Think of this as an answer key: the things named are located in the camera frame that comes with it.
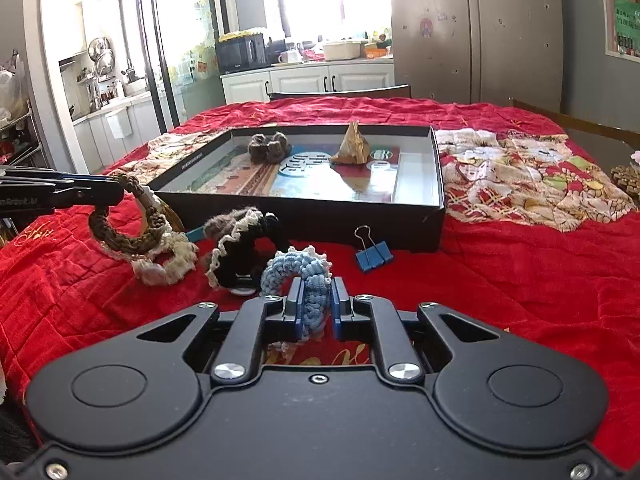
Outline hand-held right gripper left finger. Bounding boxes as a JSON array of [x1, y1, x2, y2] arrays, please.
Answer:
[[135, 278, 306, 386]]

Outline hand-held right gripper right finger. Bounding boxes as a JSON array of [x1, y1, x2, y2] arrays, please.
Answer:
[[331, 277, 504, 386]]

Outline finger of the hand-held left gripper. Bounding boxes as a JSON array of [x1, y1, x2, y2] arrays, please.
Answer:
[[0, 168, 77, 185], [0, 180, 125, 209]]

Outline blue crochet scrunchie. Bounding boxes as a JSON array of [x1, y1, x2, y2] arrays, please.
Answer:
[[260, 246, 334, 347]]

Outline cream crochet hair clip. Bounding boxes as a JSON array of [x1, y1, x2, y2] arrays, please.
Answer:
[[88, 172, 199, 287]]

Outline black crochet scrunchie cream lace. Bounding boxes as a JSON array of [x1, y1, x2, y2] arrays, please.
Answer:
[[204, 208, 287, 297]]

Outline black shallow cardboard box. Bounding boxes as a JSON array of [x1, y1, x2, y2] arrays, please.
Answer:
[[149, 126, 447, 254]]

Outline blue claw clip brown pom-poms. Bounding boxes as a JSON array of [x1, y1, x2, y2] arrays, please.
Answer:
[[185, 212, 241, 242]]

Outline black claw clip brown pom-poms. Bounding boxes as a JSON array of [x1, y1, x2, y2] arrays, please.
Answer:
[[248, 132, 292, 165]]

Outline blue binder clip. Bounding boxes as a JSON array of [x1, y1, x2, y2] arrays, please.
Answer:
[[353, 225, 395, 275]]

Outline white hanging bin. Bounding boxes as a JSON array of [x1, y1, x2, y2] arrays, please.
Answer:
[[104, 108, 132, 140]]

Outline white plastic bag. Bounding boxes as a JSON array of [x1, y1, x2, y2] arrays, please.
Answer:
[[0, 54, 27, 122]]

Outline metal dish rack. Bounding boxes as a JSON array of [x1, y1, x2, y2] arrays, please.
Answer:
[[75, 36, 127, 112]]

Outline tan pyramid paper packet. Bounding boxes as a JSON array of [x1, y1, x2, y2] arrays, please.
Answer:
[[329, 120, 374, 166]]

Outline glass sliding door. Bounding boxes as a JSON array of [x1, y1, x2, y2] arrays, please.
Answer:
[[116, 0, 227, 132]]

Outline red printed quilt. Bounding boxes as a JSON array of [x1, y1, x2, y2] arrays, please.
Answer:
[[0, 96, 640, 413]]

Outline black microwave oven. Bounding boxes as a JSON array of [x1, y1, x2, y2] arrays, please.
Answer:
[[214, 33, 272, 75]]

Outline white kitchen cabinet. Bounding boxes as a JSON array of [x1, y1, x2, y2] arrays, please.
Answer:
[[219, 58, 397, 106]]

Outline white plastic basin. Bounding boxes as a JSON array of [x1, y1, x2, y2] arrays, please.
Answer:
[[321, 39, 363, 61]]

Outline silver double-door refrigerator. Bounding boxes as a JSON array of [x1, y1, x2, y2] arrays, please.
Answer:
[[387, 0, 567, 111]]

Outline brown woven mat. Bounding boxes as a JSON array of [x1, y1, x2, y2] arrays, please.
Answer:
[[610, 164, 640, 209]]

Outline green wall poster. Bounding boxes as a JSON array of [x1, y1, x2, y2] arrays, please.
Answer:
[[604, 0, 640, 64]]

